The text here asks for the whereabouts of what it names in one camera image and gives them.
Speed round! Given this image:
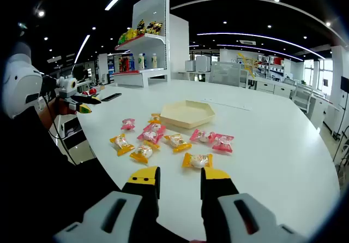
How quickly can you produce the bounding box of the red black box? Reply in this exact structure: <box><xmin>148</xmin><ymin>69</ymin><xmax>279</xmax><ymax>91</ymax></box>
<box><xmin>118</xmin><ymin>56</ymin><xmax>129</xmax><ymax>72</ymax></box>

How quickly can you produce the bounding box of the white chest-worn device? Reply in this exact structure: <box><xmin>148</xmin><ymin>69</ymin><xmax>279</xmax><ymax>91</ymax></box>
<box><xmin>3</xmin><ymin>42</ymin><xmax>44</xmax><ymax>120</ymax></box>

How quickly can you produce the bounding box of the white drawer cabinet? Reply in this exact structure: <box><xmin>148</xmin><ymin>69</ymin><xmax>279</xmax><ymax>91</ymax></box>
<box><xmin>274</xmin><ymin>83</ymin><xmax>297</xmax><ymax>98</ymax></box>
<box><xmin>255</xmin><ymin>79</ymin><xmax>276</xmax><ymax>93</ymax></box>

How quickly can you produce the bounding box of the black smartphone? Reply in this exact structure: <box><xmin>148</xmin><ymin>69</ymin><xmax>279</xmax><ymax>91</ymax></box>
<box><xmin>100</xmin><ymin>92</ymin><xmax>123</xmax><ymax>102</ymax></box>

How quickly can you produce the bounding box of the green yellow snack bag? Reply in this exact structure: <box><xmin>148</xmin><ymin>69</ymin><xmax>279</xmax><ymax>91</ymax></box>
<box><xmin>117</xmin><ymin>28</ymin><xmax>139</xmax><ymax>45</ymax></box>

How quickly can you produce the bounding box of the yellow wall decoration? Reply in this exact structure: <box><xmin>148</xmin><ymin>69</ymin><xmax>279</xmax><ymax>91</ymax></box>
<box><xmin>237</xmin><ymin>52</ymin><xmax>258</xmax><ymax>76</ymax></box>

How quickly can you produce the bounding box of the large white box appliance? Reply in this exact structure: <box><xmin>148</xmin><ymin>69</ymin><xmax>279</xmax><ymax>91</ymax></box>
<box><xmin>195</xmin><ymin>56</ymin><xmax>212</xmax><ymax>73</ymax></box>

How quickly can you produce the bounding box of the white tall panel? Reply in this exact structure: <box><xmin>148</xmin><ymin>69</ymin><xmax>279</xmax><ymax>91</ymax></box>
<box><xmin>169</xmin><ymin>13</ymin><xmax>190</xmax><ymax>81</ymax></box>

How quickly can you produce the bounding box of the person's left hand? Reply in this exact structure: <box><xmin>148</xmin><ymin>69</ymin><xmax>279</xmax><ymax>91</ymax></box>
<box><xmin>56</xmin><ymin>98</ymin><xmax>77</xmax><ymax>115</ymax></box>

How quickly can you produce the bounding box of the white shelf with boxes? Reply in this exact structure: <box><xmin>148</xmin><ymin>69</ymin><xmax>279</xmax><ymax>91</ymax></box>
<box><xmin>257</xmin><ymin>54</ymin><xmax>286</xmax><ymax>80</ymax></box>

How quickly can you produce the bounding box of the black screen on stand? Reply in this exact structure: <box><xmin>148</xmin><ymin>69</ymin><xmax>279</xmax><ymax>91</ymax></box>
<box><xmin>334</xmin><ymin>76</ymin><xmax>349</xmax><ymax>143</ymax></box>

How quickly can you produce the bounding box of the white office chair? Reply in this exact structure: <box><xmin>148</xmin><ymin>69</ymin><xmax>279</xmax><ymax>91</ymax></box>
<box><xmin>291</xmin><ymin>84</ymin><xmax>314</xmax><ymax>114</ymax></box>

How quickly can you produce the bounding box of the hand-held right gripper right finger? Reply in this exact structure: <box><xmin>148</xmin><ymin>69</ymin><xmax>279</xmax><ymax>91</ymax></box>
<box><xmin>200</xmin><ymin>167</ymin><xmax>308</xmax><ymax>243</ymax></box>

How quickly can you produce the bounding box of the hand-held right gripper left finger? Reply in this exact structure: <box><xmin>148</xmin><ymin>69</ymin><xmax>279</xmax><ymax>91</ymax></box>
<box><xmin>53</xmin><ymin>166</ymin><xmax>178</xmax><ymax>243</ymax></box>

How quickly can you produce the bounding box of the black yellow snack bag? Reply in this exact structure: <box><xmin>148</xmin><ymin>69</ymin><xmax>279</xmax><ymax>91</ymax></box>
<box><xmin>146</xmin><ymin>21</ymin><xmax>164</xmax><ymax>35</ymax></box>
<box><xmin>136</xmin><ymin>19</ymin><xmax>147</xmax><ymax>35</ymax></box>

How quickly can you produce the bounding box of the white display shelf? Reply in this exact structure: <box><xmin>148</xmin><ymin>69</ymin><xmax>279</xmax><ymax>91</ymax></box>
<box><xmin>113</xmin><ymin>0</ymin><xmax>172</xmax><ymax>88</ymax></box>

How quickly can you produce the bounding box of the beige hexagonal bowl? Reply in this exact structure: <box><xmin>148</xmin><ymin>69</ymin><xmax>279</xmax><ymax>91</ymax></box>
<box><xmin>159</xmin><ymin>99</ymin><xmax>216</xmax><ymax>129</ymax></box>

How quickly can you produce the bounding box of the pink marshmallow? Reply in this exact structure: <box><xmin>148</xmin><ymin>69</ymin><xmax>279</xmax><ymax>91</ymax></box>
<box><xmin>143</xmin><ymin>122</ymin><xmax>166</xmax><ymax>136</ymax></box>
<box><xmin>212</xmin><ymin>133</ymin><xmax>234</xmax><ymax>153</ymax></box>
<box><xmin>136</xmin><ymin>129</ymin><xmax>161</xmax><ymax>144</ymax></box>
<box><xmin>189</xmin><ymin>129</ymin><xmax>218</xmax><ymax>144</ymax></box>
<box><xmin>121</xmin><ymin>118</ymin><xmax>136</xmax><ymax>131</ymax></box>

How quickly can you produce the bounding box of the person in black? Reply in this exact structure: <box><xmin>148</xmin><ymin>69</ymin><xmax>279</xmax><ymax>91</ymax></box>
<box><xmin>0</xmin><ymin>100</ymin><xmax>129</xmax><ymax>243</ymax></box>

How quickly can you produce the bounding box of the white low cabinet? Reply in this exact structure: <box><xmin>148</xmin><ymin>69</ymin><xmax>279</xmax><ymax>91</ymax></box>
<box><xmin>56</xmin><ymin>114</ymin><xmax>96</xmax><ymax>164</ymax></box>

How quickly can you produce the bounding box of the white table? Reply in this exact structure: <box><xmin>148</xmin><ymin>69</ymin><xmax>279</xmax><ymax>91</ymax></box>
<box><xmin>75</xmin><ymin>79</ymin><xmax>341</xmax><ymax>241</ymax></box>

